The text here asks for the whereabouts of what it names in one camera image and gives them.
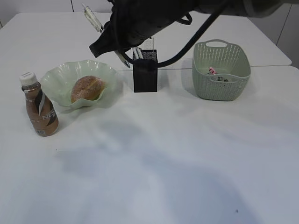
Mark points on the brown coffee drink bottle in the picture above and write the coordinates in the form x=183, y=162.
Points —
x=39, y=108

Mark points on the sugared bread bun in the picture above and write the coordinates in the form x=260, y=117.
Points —
x=88, y=87

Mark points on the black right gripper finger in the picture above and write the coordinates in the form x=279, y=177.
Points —
x=107, y=41

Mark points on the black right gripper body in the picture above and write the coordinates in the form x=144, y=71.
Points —
x=148, y=17

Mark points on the green plastic woven basket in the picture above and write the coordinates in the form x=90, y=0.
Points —
x=229, y=60

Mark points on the pink paper ball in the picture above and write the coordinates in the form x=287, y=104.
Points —
x=211, y=71

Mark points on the grey paper ball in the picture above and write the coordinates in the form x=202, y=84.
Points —
x=222, y=79

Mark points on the black mesh pen holder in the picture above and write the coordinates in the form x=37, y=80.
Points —
x=145, y=72

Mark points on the grey grip pen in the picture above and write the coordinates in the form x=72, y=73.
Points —
x=135, y=53
x=139, y=53

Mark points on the clear plastic ruler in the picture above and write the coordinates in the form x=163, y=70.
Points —
x=149, y=44

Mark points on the green wavy glass plate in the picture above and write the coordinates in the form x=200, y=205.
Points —
x=58, y=82

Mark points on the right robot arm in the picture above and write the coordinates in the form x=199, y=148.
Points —
x=244, y=8

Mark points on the beige retractable pen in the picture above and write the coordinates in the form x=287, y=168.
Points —
x=100, y=28

